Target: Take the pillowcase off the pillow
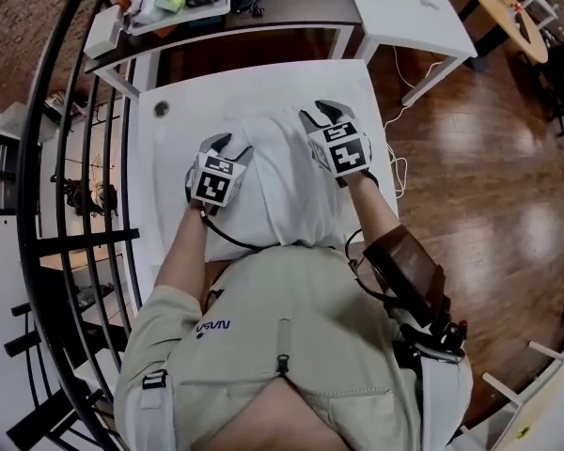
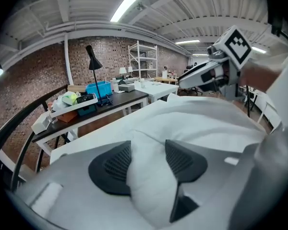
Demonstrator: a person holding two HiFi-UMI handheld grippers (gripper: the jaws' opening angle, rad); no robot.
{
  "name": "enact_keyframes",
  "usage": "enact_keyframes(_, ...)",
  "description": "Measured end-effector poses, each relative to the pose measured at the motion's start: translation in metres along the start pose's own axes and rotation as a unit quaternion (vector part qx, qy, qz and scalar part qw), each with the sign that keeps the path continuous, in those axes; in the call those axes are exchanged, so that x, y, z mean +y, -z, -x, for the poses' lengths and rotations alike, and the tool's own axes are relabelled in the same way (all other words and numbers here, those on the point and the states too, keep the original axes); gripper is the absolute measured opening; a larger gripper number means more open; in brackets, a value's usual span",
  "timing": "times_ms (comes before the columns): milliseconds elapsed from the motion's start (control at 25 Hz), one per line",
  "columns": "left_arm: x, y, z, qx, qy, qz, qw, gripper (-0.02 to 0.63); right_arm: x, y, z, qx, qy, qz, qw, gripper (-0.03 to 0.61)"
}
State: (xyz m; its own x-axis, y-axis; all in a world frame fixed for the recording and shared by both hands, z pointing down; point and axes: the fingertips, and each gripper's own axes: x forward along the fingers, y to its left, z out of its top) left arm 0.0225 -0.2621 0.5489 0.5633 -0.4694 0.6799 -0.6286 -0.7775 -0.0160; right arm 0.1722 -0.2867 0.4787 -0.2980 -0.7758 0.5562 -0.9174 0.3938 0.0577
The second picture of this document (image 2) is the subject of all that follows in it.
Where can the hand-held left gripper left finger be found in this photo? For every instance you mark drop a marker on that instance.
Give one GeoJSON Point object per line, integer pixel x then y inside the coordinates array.
{"type": "Point", "coordinates": [74, 195]}

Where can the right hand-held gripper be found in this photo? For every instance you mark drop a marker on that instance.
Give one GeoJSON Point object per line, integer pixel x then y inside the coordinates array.
{"type": "Point", "coordinates": [235, 47]}

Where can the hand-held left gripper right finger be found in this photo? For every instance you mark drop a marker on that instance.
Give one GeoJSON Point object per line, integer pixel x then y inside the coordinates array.
{"type": "Point", "coordinates": [211, 188]}

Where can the white pillowcase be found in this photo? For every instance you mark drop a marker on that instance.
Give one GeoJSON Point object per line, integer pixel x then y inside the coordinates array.
{"type": "Point", "coordinates": [194, 118]}

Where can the person's right forearm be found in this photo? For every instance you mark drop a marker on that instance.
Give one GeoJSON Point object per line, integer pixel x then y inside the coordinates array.
{"type": "Point", "coordinates": [259, 77]}

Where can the round wooden table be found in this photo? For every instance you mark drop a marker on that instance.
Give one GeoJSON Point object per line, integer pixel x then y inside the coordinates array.
{"type": "Point", "coordinates": [168, 80]}

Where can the white upright container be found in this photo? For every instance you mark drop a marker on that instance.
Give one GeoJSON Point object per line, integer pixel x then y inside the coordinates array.
{"type": "Point", "coordinates": [164, 74]}

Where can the white side table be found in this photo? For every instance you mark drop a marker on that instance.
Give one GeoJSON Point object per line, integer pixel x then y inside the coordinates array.
{"type": "Point", "coordinates": [158, 88]}

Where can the ceiling tube light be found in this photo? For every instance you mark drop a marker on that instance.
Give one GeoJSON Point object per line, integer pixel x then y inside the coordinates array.
{"type": "Point", "coordinates": [187, 42]}
{"type": "Point", "coordinates": [128, 3]}
{"type": "Point", "coordinates": [258, 49]}

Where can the clear glass cup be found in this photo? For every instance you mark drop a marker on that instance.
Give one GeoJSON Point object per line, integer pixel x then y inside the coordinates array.
{"type": "Point", "coordinates": [142, 83]}

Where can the white shelf rack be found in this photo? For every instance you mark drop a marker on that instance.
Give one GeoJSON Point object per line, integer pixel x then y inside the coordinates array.
{"type": "Point", "coordinates": [138, 56]}

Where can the white shade table lamp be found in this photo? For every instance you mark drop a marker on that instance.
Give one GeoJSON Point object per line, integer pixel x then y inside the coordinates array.
{"type": "Point", "coordinates": [122, 70]}
{"type": "Point", "coordinates": [130, 69]}

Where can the grey tissue box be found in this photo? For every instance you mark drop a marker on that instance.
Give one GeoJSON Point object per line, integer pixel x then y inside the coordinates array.
{"type": "Point", "coordinates": [126, 87]}

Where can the white rectangular box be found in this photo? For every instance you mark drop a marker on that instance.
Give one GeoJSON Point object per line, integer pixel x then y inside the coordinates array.
{"type": "Point", "coordinates": [39, 126]}

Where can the orange box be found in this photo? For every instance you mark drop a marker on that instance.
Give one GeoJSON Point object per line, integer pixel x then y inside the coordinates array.
{"type": "Point", "coordinates": [67, 116]}

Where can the clear plastic bottle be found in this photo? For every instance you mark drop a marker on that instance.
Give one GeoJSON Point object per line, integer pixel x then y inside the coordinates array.
{"type": "Point", "coordinates": [115, 86]}

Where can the clear glass jar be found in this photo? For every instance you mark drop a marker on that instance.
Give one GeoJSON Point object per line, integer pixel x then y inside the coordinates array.
{"type": "Point", "coordinates": [52, 118]}

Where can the teal box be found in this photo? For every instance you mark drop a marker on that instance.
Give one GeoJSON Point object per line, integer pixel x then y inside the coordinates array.
{"type": "Point", "coordinates": [87, 110]}

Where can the white plastic tray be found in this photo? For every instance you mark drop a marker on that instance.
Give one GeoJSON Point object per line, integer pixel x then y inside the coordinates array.
{"type": "Point", "coordinates": [74, 106]}

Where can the blue plastic bin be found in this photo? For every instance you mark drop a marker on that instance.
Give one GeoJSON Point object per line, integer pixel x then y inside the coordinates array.
{"type": "Point", "coordinates": [105, 90]}

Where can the white plastic bag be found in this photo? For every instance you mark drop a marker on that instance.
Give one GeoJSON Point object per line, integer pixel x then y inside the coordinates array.
{"type": "Point", "coordinates": [57, 104]}

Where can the black metal railing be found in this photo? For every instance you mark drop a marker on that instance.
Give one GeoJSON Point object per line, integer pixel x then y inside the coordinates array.
{"type": "Point", "coordinates": [19, 120]}

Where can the yellow-green pouch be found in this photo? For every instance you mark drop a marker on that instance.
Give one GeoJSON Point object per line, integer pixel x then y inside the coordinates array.
{"type": "Point", "coordinates": [70, 98]}

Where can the black pouch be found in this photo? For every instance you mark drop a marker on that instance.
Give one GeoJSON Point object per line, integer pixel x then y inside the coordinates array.
{"type": "Point", "coordinates": [85, 98]}

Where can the black desk lamp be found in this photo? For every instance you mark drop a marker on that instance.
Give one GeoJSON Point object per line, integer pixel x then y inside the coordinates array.
{"type": "Point", "coordinates": [93, 63]}

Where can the brown cardboard box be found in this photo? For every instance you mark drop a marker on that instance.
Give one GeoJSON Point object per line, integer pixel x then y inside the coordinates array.
{"type": "Point", "coordinates": [75, 88]}

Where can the dark top white frame table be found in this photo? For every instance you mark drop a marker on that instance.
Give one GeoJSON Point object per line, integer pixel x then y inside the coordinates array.
{"type": "Point", "coordinates": [124, 98]}

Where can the white wall pipe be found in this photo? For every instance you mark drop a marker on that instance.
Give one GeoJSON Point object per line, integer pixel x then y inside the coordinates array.
{"type": "Point", "coordinates": [68, 61]}

